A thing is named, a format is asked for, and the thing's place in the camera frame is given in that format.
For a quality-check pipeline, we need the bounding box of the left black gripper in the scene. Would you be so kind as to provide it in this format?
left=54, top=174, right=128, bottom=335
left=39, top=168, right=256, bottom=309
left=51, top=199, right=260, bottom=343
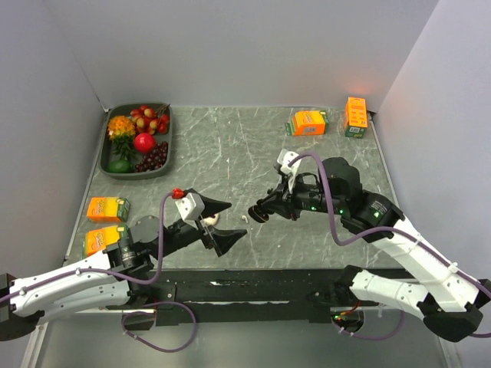
left=152, top=195, right=247, bottom=260

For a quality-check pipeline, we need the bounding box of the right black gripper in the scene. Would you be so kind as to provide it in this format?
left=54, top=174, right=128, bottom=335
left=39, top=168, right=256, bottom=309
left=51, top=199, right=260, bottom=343
left=261, top=169, right=344, bottom=220

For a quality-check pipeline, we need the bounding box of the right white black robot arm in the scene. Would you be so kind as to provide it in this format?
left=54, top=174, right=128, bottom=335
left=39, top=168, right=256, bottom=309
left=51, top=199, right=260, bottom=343
left=248, top=150, right=490, bottom=342

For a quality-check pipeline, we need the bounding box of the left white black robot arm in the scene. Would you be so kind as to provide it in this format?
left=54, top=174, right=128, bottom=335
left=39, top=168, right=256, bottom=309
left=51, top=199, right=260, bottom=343
left=1, top=189, right=247, bottom=341

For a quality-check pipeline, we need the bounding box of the beige earbud charging case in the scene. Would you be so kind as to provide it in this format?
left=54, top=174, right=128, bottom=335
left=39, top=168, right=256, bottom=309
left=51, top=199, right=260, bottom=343
left=203, top=214, right=219, bottom=226

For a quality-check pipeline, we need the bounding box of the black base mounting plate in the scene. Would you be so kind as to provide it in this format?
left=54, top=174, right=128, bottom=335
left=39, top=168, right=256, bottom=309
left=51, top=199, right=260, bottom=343
left=105, top=268, right=388, bottom=327

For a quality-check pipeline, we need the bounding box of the orange box top centre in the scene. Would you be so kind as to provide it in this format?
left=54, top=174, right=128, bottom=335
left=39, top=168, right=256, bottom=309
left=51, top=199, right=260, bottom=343
left=285, top=110, right=329, bottom=136

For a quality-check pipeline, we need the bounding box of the orange box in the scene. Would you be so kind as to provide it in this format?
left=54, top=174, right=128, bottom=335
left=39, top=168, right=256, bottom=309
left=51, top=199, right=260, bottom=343
left=86, top=197, right=130, bottom=222
left=285, top=110, right=329, bottom=136
left=84, top=224, right=128, bottom=257

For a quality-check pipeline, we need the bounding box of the dark purple grape bunch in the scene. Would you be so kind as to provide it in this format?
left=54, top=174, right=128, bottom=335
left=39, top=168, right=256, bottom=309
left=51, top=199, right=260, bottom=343
left=135, top=142, right=169, bottom=173

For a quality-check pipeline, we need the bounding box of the red toy apple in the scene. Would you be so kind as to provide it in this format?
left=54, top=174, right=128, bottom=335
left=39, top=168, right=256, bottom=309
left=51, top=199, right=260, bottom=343
left=133, top=133, right=157, bottom=153

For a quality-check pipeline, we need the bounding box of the green toy avocado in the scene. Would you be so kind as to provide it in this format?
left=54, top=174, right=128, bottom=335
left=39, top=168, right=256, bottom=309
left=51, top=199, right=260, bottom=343
left=107, top=159, right=133, bottom=174

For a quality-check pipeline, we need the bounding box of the orange box upper left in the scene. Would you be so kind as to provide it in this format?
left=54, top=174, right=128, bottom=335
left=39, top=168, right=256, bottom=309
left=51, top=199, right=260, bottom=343
left=86, top=197, right=130, bottom=222

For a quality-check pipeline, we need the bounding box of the dark green fruit tray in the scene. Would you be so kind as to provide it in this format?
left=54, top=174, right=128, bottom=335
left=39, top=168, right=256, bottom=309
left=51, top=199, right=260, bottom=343
left=99, top=102, right=173, bottom=180

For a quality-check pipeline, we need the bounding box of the orange green carton upright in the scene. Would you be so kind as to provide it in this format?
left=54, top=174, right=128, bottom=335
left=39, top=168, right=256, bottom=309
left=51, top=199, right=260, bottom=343
left=344, top=97, right=368, bottom=139

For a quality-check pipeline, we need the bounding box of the orange box lower left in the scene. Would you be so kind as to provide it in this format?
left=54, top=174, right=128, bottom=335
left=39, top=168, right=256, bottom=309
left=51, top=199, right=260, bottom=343
left=84, top=224, right=128, bottom=257

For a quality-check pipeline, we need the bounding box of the red yellow cherry bunch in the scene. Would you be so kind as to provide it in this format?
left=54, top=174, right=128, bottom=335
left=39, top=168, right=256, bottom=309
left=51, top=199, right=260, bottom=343
left=130, top=104, right=170, bottom=135

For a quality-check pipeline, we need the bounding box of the orange yellow toy pineapple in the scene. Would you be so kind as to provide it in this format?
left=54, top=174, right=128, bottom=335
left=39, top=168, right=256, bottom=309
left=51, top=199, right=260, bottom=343
left=107, top=116, right=136, bottom=161

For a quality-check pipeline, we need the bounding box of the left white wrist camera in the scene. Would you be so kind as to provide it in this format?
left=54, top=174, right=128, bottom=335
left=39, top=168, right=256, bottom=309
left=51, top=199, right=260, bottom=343
left=171, top=189, right=205, bottom=223

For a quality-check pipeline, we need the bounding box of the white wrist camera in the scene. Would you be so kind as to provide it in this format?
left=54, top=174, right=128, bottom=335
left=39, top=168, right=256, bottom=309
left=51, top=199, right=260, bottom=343
left=171, top=189, right=205, bottom=223
left=275, top=149, right=301, bottom=194

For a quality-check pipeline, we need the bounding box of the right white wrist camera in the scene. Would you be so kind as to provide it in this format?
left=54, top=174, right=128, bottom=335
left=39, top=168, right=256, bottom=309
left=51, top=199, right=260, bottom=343
left=275, top=149, right=301, bottom=194

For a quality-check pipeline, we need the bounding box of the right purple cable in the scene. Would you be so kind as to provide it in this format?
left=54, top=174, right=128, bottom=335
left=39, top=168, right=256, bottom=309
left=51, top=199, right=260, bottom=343
left=289, top=151, right=491, bottom=341

